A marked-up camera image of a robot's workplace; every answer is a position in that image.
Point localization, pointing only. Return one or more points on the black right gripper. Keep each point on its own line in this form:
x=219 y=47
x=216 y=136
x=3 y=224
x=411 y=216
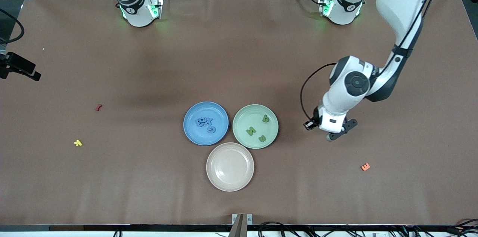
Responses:
x=3 y=73

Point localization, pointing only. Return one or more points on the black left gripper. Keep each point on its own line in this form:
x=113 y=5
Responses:
x=314 y=120

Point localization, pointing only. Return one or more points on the green foam letter b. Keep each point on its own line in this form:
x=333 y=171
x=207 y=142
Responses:
x=263 y=119

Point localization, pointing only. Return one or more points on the green foam letter u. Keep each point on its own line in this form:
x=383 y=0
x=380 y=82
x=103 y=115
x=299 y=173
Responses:
x=259 y=139

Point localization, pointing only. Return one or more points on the green foam letter N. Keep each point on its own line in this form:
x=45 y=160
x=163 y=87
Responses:
x=251 y=130

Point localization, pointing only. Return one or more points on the blue foam letter x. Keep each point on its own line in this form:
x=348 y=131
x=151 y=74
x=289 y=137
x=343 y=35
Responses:
x=209 y=121

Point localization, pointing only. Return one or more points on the blue foam letter G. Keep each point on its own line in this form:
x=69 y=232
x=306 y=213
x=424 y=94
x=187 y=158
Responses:
x=208 y=129

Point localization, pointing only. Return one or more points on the blue foam letter a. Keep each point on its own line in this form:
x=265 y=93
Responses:
x=202 y=120

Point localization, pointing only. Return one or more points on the blue foam letter m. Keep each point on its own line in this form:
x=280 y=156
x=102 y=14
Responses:
x=197 y=123

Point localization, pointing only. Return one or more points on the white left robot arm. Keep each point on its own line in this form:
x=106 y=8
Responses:
x=403 y=1

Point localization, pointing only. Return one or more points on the green plate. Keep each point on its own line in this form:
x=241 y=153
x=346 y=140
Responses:
x=246 y=117

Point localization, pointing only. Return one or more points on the orange foam letter E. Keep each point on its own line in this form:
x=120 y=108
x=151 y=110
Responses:
x=364 y=168

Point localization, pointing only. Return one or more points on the yellow foam letter k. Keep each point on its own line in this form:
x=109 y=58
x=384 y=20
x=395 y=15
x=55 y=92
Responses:
x=77 y=142

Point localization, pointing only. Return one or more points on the beige pink plate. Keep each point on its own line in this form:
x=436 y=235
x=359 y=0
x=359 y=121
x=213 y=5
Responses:
x=230 y=168

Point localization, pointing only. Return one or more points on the blue plate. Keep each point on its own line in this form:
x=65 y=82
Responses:
x=216 y=138

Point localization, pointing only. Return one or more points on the brown table cover sheet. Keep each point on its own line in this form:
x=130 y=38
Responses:
x=239 y=61

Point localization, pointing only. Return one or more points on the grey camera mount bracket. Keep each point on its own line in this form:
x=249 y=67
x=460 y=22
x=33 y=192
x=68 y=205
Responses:
x=242 y=225

